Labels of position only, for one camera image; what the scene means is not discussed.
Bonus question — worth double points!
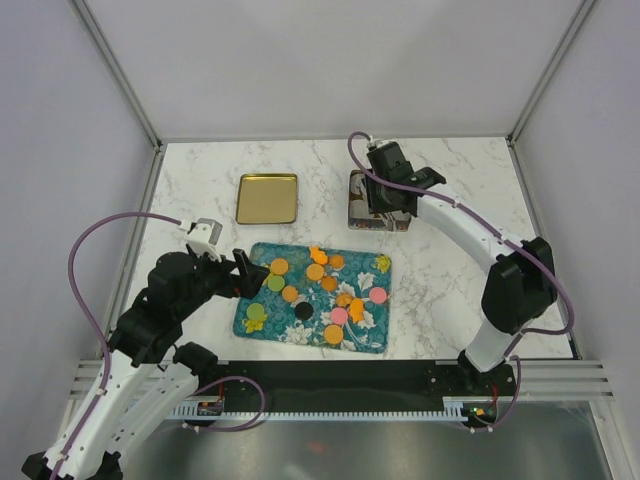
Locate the orange flower cookie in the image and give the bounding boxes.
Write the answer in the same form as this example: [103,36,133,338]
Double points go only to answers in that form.
[348,298,365,324]
[309,245,329,266]

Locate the aluminium frame rail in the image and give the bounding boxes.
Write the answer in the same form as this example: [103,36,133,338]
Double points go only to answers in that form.
[68,359,614,401]

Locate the green round cookie upper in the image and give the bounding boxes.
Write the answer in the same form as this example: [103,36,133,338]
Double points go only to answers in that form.
[267,275,286,292]

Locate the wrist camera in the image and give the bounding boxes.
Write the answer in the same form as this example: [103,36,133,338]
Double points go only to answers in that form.
[186,218,223,260]
[367,139,389,151]

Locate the black mounting base plate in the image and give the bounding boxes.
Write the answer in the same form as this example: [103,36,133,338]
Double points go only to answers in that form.
[200,360,515,412]

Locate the gold tin lid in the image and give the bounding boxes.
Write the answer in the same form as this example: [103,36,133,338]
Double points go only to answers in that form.
[235,173,298,225]

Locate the green round cookie lower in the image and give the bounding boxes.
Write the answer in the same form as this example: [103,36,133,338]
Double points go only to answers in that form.
[246,303,266,321]

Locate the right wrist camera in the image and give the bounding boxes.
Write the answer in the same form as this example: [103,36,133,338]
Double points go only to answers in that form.
[367,139,389,151]

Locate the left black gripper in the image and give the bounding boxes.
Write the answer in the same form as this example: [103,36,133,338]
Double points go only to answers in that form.
[177,246,270,319]

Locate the pink round cookie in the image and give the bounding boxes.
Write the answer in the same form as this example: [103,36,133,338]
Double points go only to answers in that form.
[368,287,388,305]
[330,307,349,325]

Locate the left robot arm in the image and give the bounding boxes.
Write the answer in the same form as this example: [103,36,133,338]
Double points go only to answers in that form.
[22,249,269,479]

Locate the orange round cookie mid right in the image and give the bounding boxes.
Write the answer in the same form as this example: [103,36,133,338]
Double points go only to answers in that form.
[336,293,352,307]

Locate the pink round cookie lower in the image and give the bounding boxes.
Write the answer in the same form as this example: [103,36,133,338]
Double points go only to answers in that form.
[330,307,349,325]

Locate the pink round cookie right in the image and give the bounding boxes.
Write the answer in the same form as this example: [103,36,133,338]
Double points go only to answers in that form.
[368,287,388,305]

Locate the black round cookie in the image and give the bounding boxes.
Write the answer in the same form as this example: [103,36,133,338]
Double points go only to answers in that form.
[294,302,314,321]

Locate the orange round cookie bottom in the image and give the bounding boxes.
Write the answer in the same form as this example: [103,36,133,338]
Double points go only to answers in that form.
[323,324,344,345]

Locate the orange flower cookie top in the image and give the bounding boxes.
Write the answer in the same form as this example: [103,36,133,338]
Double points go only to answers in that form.
[309,245,329,266]

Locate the orange flower cookie lower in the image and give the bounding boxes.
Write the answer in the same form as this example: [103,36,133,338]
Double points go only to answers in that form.
[348,298,365,324]

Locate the square cookie tin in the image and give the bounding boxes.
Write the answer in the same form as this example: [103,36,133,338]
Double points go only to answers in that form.
[348,170,412,232]

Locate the teal floral tray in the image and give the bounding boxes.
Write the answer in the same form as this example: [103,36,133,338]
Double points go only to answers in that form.
[233,242,392,354]

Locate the white cable duct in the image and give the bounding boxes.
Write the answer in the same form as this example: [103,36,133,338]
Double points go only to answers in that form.
[166,400,468,422]

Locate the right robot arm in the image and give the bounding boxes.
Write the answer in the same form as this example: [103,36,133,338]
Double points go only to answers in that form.
[364,140,558,395]

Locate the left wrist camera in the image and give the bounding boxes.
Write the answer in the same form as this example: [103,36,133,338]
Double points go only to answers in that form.
[186,218,223,260]

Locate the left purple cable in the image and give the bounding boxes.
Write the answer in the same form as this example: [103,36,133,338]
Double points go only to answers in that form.
[47,212,189,480]

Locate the green round cookie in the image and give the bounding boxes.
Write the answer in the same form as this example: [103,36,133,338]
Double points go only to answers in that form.
[267,275,286,292]
[246,303,266,321]

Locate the orange round cookie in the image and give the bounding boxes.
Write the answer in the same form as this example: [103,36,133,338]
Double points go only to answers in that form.
[329,254,345,270]
[281,285,299,303]
[306,263,325,282]
[323,324,344,345]
[270,258,289,276]

